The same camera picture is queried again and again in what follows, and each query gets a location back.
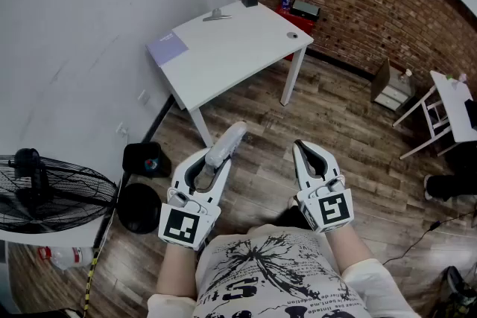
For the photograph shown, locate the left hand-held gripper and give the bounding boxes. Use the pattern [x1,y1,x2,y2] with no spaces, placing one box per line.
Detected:
[158,147,233,252]

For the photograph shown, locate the black flat device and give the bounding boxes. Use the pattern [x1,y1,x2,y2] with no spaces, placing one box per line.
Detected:
[289,0,321,22]

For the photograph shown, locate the purple spiral notebook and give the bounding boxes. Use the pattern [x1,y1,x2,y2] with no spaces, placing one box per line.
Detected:
[145,29,189,68]

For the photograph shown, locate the person's right forearm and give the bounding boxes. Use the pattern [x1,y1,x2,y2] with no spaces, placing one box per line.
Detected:
[326,223,376,271]

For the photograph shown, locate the person's black trousers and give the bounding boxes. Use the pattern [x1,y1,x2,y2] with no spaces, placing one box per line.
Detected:
[275,197,315,232]

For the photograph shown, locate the clear plastic bottle red label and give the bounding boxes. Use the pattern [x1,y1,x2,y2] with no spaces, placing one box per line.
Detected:
[37,245,94,271]

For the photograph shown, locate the dark bag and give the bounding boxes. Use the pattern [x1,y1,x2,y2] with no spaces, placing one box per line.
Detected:
[442,264,477,318]

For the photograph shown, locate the person's white printed shirt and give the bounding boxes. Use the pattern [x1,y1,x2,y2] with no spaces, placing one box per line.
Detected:
[147,223,422,318]

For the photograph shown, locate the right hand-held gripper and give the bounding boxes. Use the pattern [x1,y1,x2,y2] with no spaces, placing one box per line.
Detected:
[291,139,354,235]

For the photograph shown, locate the white desk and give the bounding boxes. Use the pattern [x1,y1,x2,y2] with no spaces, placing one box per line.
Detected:
[145,0,315,148]

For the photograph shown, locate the black floor cable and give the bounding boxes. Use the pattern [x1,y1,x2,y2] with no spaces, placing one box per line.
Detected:
[382,210,477,266]

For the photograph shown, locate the red box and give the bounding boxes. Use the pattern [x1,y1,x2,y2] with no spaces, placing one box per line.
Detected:
[275,4,315,63]

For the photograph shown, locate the silver metal clip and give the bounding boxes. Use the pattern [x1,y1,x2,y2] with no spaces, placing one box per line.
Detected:
[202,8,233,22]

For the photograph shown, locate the grey calculator with purple keys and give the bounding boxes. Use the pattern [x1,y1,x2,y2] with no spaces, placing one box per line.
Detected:
[204,121,249,167]

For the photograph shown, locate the black cage fan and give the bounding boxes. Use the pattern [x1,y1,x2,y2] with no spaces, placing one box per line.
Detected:
[0,147,119,235]

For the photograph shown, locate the white small drawer cabinet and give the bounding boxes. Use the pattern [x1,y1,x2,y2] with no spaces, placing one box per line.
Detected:
[373,66,417,111]

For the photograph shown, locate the person's left forearm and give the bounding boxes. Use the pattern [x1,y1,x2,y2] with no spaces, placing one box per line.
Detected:
[156,244,200,299]

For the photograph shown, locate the brown wooden board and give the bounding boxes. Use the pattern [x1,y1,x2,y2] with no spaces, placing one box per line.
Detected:
[370,58,391,103]

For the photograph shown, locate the white folding table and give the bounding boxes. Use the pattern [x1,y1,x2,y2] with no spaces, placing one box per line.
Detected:
[393,70,477,160]

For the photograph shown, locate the yellow and black cable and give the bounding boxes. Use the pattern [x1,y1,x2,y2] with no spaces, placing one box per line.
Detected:
[82,249,99,318]

